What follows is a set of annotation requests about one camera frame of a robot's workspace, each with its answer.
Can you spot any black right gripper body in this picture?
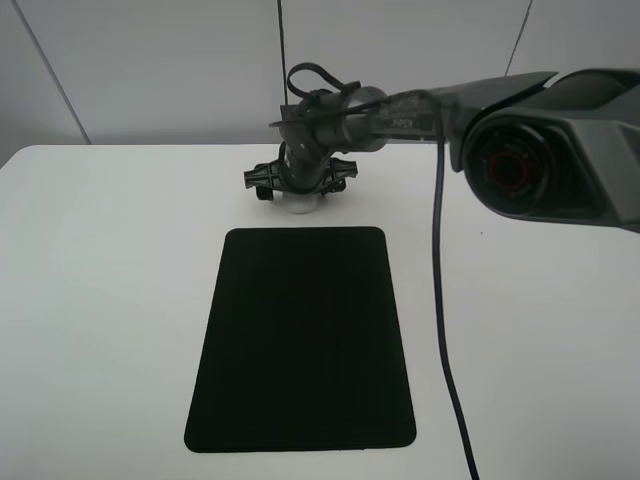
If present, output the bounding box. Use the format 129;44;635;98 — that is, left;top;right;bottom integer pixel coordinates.
243;142;358;196

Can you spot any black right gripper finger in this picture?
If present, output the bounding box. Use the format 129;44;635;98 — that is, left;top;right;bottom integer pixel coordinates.
256;187;273;200
327;180;346;194

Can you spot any white computer mouse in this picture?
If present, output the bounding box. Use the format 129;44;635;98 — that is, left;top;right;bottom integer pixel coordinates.
280;195;318;215

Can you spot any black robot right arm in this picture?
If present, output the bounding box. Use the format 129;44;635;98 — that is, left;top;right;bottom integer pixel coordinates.
244;69;639;232

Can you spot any black mouse pad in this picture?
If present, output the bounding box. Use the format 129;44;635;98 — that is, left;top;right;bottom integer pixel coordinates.
184;226;417;453

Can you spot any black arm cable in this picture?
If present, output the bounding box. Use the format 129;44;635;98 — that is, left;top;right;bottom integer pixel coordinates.
286;62;482;480

